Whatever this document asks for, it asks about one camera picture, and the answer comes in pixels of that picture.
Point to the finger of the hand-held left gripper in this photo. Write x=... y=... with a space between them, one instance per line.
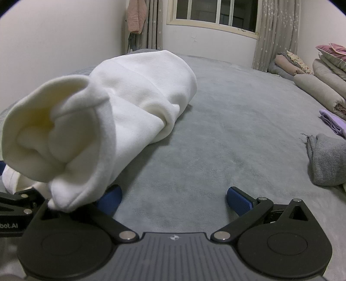
x=16 y=202
x=1 y=167

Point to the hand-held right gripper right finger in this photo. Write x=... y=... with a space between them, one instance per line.
x=238 y=201

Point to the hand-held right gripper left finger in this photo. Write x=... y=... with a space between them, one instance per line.
x=110 y=201

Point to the white bear print sweatshirt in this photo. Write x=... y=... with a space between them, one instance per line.
x=121 y=102

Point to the grey bed blanket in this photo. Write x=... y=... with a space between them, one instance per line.
x=216 y=135

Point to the grey knit garment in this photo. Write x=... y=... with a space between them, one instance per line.
x=324 y=159

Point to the purple folded cloth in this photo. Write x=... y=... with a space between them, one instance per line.
x=333 y=121

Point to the grey rolled quilt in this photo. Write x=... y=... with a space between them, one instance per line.
x=327 y=75
x=316 y=89

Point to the folded blankets by curtain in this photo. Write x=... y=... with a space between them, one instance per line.
x=283 y=64

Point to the floral pillow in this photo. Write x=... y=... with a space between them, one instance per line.
x=297 y=60

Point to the grey hanging garment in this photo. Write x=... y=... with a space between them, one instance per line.
x=132 y=42

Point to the stack of folded quilts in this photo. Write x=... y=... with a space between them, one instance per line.
x=335 y=48
x=335 y=60

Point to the grey patterned curtain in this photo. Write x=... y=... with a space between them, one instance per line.
x=275 y=32
x=154 y=27

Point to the pink hanging garment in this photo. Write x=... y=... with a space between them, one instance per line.
x=135 y=16

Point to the window with cream frame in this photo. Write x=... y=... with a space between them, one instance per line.
x=205 y=10

